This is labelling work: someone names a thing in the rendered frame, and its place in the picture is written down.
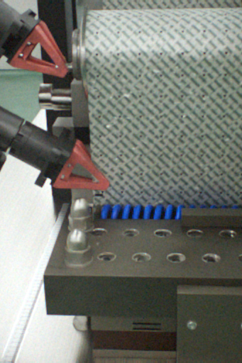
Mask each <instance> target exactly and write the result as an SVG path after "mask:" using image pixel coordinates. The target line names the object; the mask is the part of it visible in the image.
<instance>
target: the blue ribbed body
mask: <svg viewBox="0 0 242 363"><path fill-rule="evenodd" d="M182 208H185V206H184V205H179V206H178V207H177V212H176V210H175V207H174V206H173V205H169V206H167V209H166V212H165V207H164V206H162V205H158V206H157V207H156V210H155V208H154V206H152V205H147V206H146V207H145V209H143V207H142V205H140V204H138V205H137V206H135V207H134V209H133V207H132V205H130V204H127V205H125V206H124V208H123V207H122V206H121V205H120V204H116V205H115V206H114V207H113V208H112V206H111V205H109V204H106V205H104V206H103V208H102V210H101V215H100V218H145V219H182ZM211 208H218V207H217V206H215V205H212V206H211ZM221 208H229V207H228V206H227V205H223V206H222V207H221ZM232 208H239V207H238V206H237V205H235V206H232Z"/></svg>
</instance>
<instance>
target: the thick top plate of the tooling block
mask: <svg viewBox="0 0 242 363"><path fill-rule="evenodd" d="M93 224H94V228H93V230H92V231H89V232H87V233H86V234H87V237H88V244H89V245H91V248H92V257H93V262H92V263H91V264H90V265H89V266H88V267H84V268H71V267H68V266H66V264H65V258H66V257H65V246H66V245H67V236H68V235H69V233H70V231H69V230H68V225H69V218H64V220H63V221H62V225H61V226H60V231H59V233H58V235H57V240H56V241H55V243H54V245H53V249H52V252H51V254H50V258H49V260H48V263H47V267H46V268H45V270H44V272H43V286H44V296H45V313H47V315H80V316H114V317H149V318H177V285H212V286H242V227H228V226H182V219H145V218H94V221H93Z"/></svg>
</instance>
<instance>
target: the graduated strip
mask: <svg viewBox="0 0 242 363"><path fill-rule="evenodd" d="M70 207H71V203H62V205H61V207H60V212H59V213H58V216H57V219H56V221H55V223H54V225H53V228H52V231H51V233H50V236H49V239H48V242H47V244H46V246H45V248H44V250H43V253H42V257H41V258H40V261H39V264H38V268H36V270H35V273H34V276H33V279H32V281H31V285H30V287H29V289H28V291H27V293H26V296H25V298H24V302H23V305H22V306H21V310H20V313H18V316H17V319H16V322H15V324H14V326H13V330H12V332H11V333H10V336H9V339H8V341H7V343H6V347H5V350H4V353H3V355H2V357H1V359H0V363H16V360H17V358H18V354H20V351H21V348H22V345H23V341H24V339H25V336H26V332H27V330H28V328H29V325H30V323H31V320H32V317H33V313H34V311H35V307H36V304H38V301H39V298H40V294H41V291H42V289H43V272H44V270H45V268H46V267H47V263H48V260H49V258H50V254H51V252H52V249H53V245H54V243H55V241H56V240H57V235H58V233H59V231H60V226H61V225H62V221H63V220H64V218H68V216H69V214H70Z"/></svg>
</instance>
